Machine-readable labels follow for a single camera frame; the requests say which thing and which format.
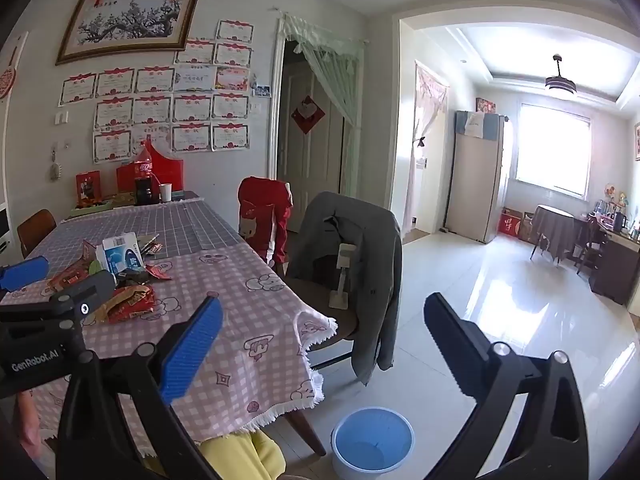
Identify pink checked tablecloth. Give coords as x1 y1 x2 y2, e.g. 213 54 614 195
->
0 247 338 456

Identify pink door curtain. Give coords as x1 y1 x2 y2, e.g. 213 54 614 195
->
407 67 449 231

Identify grey jacket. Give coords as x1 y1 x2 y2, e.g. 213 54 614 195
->
286 191 403 386

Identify dark wooden cabinet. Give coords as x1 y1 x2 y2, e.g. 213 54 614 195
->
590 215 640 306

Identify yellow cloth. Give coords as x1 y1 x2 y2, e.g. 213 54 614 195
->
197 430 288 480

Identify white door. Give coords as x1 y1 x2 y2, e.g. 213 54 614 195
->
277 67 346 233

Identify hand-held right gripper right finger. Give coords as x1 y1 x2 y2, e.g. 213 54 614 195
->
423 292 591 480

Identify cola bottle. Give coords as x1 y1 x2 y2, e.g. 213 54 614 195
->
134 141 157 206

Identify group of wall certificates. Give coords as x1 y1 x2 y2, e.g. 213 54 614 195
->
59 19 254 165

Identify red door decoration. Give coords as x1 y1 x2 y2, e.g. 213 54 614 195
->
291 95 326 135

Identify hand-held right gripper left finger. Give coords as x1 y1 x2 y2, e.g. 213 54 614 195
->
56 296 224 480

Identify blue trash bin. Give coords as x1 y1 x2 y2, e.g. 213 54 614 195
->
331 406 416 480

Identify large red gift box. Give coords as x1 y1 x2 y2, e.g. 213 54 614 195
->
116 142 185 193

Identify brown cushioned chair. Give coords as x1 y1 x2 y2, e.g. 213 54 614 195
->
277 260 371 376

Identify red floor box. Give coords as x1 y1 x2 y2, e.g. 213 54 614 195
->
497 208 523 236

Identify red jacket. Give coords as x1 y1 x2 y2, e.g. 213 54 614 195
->
237 176 293 267

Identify green lace curtain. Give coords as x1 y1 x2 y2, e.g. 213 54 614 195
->
280 12 363 181

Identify white phone stand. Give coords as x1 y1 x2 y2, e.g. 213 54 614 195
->
327 243 357 310

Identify round table with brown cloth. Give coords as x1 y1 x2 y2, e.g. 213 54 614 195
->
530 204 576 263

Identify bright window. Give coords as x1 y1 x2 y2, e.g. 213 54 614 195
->
515 102 592 198

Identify assorted cabinet items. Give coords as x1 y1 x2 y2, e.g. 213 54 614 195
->
595 185 640 241

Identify blue white medicine box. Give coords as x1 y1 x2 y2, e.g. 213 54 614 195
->
95 232 146 276

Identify framed plum blossom painting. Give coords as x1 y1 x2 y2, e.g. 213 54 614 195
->
55 0 203 66

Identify small red box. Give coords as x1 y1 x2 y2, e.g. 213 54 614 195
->
76 170 102 207

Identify grey grid tablecloth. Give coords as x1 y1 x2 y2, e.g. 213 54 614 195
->
31 199 247 281

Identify ceiling fan lamp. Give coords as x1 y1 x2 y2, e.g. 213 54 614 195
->
545 54 578 101

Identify pile of snack wrappers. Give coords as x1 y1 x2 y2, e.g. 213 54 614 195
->
47 234 173 325

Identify person's left forearm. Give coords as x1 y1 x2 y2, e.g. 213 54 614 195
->
14 389 51 478

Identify dark wooden chair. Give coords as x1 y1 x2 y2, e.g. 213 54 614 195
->
570 215 606 275

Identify red paper-cut wall ornament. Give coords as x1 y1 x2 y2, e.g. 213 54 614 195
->
0 31 28 111

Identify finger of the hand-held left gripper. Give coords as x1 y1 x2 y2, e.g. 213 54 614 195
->
0 256 50 293
52 270 117 319

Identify beige refrigerator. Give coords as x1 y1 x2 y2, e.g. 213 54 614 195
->
444 110 506 245

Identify brown wooden chair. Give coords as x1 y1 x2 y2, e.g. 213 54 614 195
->
16 209 57 260

